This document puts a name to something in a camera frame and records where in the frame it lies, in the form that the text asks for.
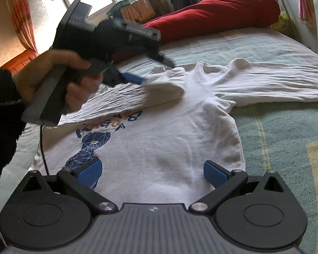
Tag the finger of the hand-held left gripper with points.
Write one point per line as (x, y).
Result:
(133, 78)
(161, 58)

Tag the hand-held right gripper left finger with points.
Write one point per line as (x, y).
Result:
(91, 173)

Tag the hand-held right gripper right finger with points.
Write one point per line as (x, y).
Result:
(214, 174)

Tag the white printed t-shirt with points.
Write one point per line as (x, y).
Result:
(161, 137)

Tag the person's left forearm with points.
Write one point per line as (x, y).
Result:
(2, 111)

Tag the person's left hand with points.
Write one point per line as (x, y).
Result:
(37, 71)

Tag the green box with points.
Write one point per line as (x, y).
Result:
(118, 6)

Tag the orange cloth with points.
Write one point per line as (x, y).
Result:
(139, 9)

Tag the red quilt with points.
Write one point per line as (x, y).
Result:
(214, 13)

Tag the teal plaid bed blanket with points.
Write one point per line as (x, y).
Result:
(281, 127)

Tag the wooden headboard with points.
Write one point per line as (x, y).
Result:
(18, 60)

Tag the orange curtain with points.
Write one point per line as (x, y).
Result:
(20, 13)

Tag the yellow-green bag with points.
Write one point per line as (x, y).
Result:
(283, 23)

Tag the pink curtain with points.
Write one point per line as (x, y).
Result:
(306, 5)

